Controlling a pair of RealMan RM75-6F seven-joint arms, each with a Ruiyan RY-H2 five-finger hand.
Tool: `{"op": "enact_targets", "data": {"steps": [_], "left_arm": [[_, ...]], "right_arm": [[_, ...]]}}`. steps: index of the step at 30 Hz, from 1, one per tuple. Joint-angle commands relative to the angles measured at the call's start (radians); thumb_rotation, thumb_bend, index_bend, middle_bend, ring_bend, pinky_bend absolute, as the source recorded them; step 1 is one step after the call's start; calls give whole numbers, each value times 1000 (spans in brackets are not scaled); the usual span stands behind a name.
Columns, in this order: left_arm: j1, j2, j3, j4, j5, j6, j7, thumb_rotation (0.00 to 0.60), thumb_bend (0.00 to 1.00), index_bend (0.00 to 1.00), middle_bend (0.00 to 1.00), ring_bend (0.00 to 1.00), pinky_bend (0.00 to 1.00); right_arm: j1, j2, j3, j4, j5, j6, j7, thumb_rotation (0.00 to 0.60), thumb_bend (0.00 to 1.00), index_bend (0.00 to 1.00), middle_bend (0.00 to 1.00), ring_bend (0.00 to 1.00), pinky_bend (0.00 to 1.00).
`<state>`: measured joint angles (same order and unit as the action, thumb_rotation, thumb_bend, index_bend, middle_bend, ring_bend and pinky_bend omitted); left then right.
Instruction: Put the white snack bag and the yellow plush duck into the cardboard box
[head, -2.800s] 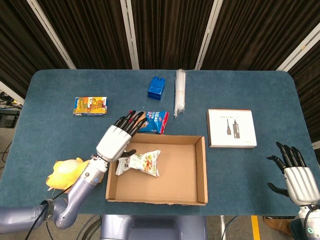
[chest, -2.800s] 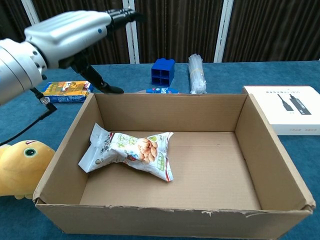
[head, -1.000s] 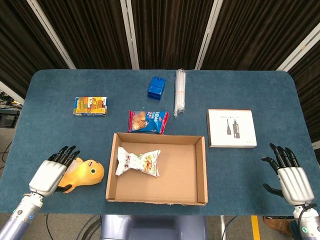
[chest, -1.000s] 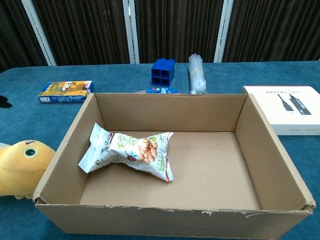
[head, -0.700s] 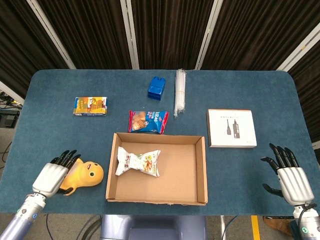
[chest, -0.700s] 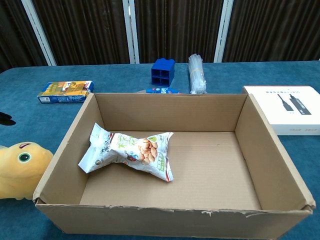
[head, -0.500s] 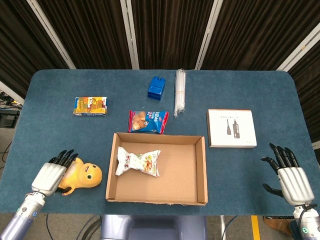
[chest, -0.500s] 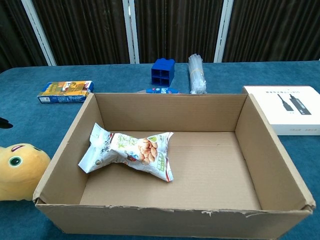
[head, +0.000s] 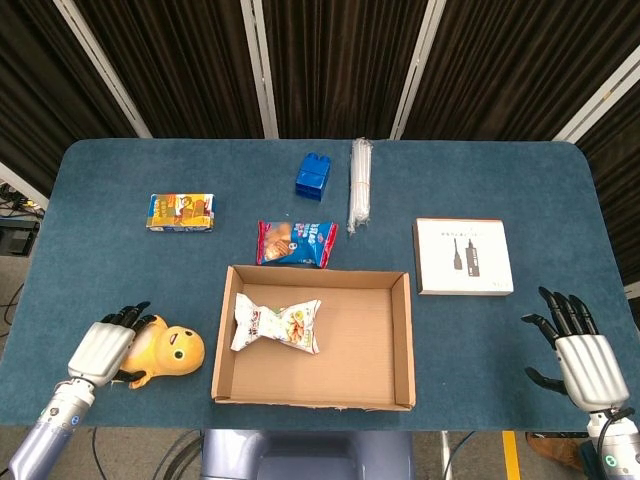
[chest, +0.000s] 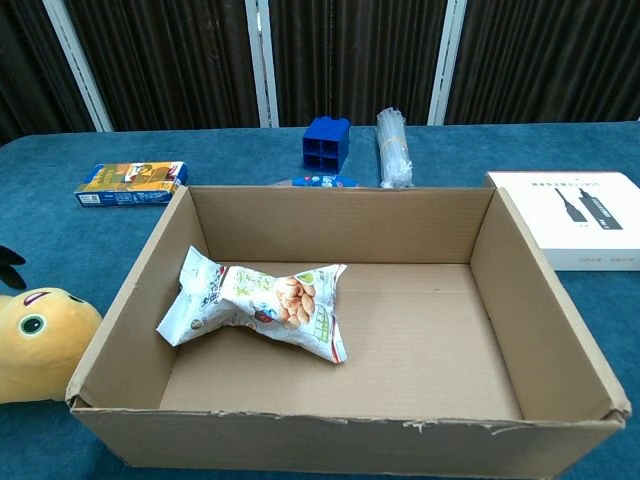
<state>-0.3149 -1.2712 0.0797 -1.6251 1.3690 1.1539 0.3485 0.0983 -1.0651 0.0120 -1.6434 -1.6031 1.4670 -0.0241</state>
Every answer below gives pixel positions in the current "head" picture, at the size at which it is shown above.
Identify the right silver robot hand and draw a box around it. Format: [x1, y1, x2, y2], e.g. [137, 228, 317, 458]
[520, 286, 630, 414]

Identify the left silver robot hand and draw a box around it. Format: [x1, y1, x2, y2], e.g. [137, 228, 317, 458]
[67, 300, 156, 389]

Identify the yellow plush toy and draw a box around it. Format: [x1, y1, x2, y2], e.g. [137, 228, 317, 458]
[112, 313, 206, 390]

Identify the white snack bag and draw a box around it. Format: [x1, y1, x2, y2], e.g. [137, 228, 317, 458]
[229, 292, 322, 355]

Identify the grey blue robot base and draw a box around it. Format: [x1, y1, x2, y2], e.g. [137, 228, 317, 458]
[199, 428, 416, 480]

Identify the white flat product box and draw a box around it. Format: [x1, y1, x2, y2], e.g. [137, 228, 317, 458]
[412, 217, 515, 296]

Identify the red blue snack packet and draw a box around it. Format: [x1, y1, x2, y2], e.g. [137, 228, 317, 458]
[256, 219, 339, 270]

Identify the brown cardboard box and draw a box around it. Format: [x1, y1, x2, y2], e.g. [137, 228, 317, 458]
[211, 265, 418, 412]

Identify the brown shoe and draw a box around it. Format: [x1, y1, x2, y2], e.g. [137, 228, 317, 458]
[524, 432, 584, 471]

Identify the yellow and blue carton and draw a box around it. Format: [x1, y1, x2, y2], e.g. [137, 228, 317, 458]
[146, 193, 217, 234]

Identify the blue velvet table cover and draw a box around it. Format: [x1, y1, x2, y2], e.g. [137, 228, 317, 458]
[0, 138, 640, 434]

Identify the blue plastic building block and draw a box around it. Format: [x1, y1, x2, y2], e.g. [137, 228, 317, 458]
[294, 152, 333, 202]

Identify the bundle of clear straws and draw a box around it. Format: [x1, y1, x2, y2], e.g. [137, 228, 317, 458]
[346, 138, 374, 236]

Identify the dark brown pleated curtain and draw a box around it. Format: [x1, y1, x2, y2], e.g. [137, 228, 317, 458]
[0, 0, 640, 286]

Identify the blue floor cable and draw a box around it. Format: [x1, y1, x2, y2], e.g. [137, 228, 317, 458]
[442, 430, 475, 480]

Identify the white metal frame post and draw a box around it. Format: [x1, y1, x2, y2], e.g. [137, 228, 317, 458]
[388, 0, 448, 140]
[552, 49, 640, 144]
[52, 0, 153, 139]
[239, 0, 280, 140]
[0, 162, 50, 211]

